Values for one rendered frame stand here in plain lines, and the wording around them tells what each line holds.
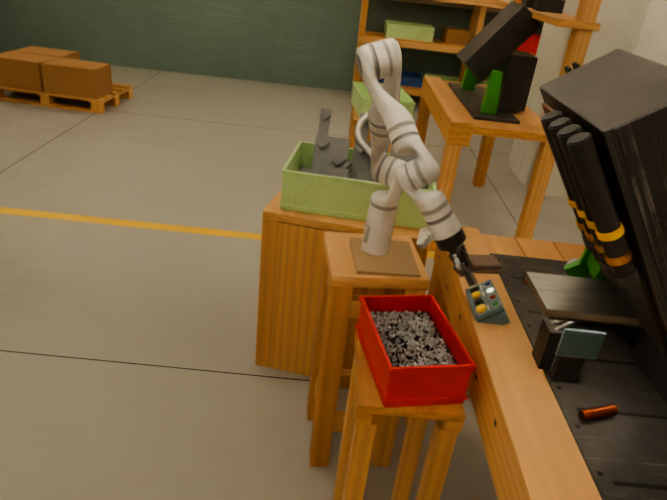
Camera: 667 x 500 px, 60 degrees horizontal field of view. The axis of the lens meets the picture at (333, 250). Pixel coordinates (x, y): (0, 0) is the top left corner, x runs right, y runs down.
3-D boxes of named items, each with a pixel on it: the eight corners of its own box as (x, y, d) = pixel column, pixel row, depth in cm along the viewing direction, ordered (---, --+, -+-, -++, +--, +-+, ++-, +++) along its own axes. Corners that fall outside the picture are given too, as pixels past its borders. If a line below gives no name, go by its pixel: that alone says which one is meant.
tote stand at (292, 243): (254, 364, 269) (262, 210, 232) (285, 307, 314) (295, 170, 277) (398, 396, 260) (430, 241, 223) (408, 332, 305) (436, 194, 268)
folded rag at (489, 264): (493, 262, 188) (495, 254, 186) (502, 274, 181) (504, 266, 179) (464, 261, 186) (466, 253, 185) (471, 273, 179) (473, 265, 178)
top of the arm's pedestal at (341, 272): (330, 286, 181) (331, 275, 179) (323, 240, 209) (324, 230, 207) (428, 291, 185) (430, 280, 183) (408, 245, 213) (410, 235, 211)
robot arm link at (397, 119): (387, 136, 136) (421, 126, 136) (353, 40, 141) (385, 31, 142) (384, 151, 145) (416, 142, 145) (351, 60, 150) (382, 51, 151)
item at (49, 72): (-10, 99, 604) (-18, 56, 583) (34, 84, 676) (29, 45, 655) (100, 114, 597) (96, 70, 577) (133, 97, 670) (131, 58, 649)
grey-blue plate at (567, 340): (549, 379, 136) (566, 330, 130) (546, 374, 138) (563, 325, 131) (588, 383, 136) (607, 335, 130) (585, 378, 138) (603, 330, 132)
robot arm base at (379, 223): (360, 253, 190) (369, 207, 181) (361, 239, 198) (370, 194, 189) (388, 257, 190) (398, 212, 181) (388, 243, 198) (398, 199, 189)
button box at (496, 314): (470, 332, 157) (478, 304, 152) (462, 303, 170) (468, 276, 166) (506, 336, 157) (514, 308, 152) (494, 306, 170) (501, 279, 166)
